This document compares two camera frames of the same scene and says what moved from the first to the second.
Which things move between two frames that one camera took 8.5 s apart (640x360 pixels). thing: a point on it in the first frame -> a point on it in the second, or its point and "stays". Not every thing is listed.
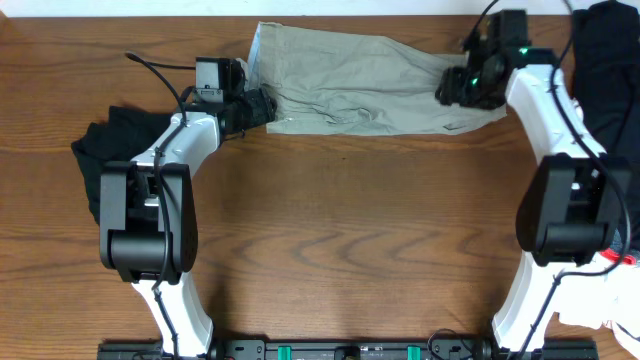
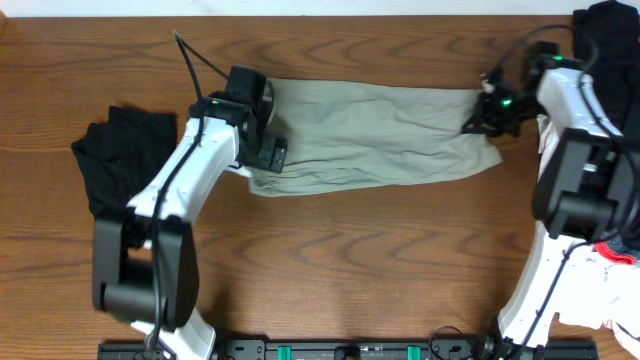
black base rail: [348, 348] stays
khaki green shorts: [342, 83] -> [343, 136]
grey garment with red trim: [613, 254] stays
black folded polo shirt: [114, 140] stays
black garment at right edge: [608, 43] stays
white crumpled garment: [600, 291] stays
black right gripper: [452, 89] -> [485, 112]
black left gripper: [260, 114] -> [264, 158]
